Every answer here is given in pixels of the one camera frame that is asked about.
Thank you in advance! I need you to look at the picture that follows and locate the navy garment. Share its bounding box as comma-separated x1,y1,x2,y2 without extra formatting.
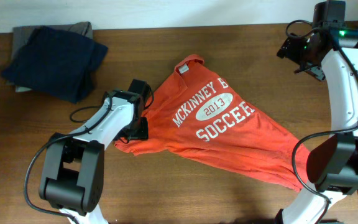
1,26,108,103

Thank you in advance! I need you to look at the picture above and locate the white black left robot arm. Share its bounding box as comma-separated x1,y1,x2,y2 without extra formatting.
39,88,151,223

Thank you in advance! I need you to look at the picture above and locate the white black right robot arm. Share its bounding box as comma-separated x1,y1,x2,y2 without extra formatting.
275,28,358,223

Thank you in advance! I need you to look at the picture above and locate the grey garment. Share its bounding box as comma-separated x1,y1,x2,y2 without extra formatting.
6,22,93,93

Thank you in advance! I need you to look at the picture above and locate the red soccer t-shirt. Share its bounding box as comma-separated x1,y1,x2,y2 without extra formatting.
115,55,310,191

